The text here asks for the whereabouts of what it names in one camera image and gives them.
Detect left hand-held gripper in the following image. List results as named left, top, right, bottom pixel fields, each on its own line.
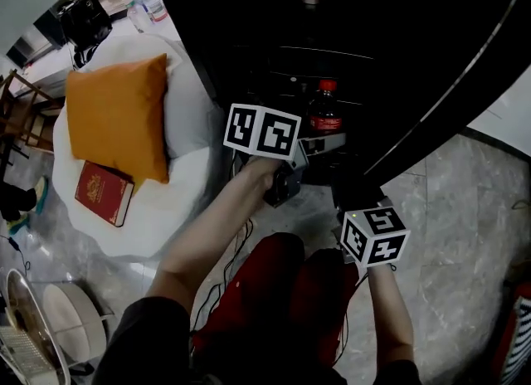
left=222, top=103, right=348, bottom=208

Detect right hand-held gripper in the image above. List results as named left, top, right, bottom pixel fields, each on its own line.
left=331, top=167, right=412, bottom=269

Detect cola bottle red cap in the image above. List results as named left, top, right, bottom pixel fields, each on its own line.
left=306, top=79, right=345, bottom=135

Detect black glass-door fridge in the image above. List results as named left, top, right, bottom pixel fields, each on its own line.
left=143, top=0, right=531, bottom=188

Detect person's right forearm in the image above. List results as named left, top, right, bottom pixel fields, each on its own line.
left=367, top=265, right=416, bottom=370

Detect person's left forearm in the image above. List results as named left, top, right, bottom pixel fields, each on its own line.
left=147, top=163, right=266, bottom=314

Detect person's left hand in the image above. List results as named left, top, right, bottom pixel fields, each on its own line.
left=240, top=158, right=277, bottom=204

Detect person's red trousers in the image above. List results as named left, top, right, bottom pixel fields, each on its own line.
left=192, top=231, right=360, bottom=376

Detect white round pouf seat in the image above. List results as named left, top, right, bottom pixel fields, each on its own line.
left=51, top=33, right=227, bottom=258

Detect striped cloth on chair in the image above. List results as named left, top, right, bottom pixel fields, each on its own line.
left=491, top=279, right=531, bottom=385

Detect orange cushion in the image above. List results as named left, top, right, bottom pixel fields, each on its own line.
left=65, top=53, right=170, bottom=184

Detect clear bottle red cap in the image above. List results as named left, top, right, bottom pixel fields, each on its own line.
left=140, top=0, right=169, bottom=23

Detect red hardcover book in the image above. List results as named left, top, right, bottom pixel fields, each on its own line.
left=74, top=159, right=136, bottom=228

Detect person's black top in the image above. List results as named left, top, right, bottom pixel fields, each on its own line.
left=90, top=295, right=424, bottom=385

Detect black handbag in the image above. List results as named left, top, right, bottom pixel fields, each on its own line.
left=56, top=0, right=114, bottom=69

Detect white window bench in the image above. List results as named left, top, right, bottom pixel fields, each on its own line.
left=6, top=0, right=183, bottom=98

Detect wooden shelf rack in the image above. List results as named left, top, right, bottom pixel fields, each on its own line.
left=0, top=68, right=63, bottom=168

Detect white perforated basket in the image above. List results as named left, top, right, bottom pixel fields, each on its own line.
left=0, top=324, right=57, bottom=385

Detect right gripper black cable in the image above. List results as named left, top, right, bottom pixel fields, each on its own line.
left=331, top=265, right=395, bottom=368

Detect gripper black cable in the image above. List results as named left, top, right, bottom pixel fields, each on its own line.
left=331, top=265, right=395, bottom=368
left=190, top=219, right=254, bottom=334

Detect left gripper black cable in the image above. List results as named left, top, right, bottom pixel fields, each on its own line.
left=190, top=219, right=254, bottom=334

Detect black power cable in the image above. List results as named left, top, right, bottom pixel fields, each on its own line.
left=0, top=233, right=32, bottom=276

